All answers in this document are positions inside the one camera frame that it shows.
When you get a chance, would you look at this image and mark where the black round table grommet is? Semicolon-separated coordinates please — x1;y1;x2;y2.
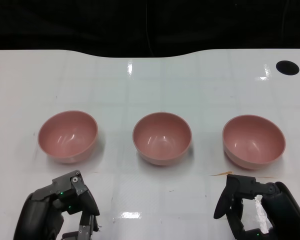
275;60;300;76

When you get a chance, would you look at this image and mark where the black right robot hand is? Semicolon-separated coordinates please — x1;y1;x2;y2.
213;174;300;240

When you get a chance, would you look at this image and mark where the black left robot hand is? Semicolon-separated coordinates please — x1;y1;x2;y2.
13;169;101;240

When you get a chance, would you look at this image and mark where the pink bowl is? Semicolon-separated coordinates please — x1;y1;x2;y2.
37;110;99;165
222;114;287;171
132;111;193;167

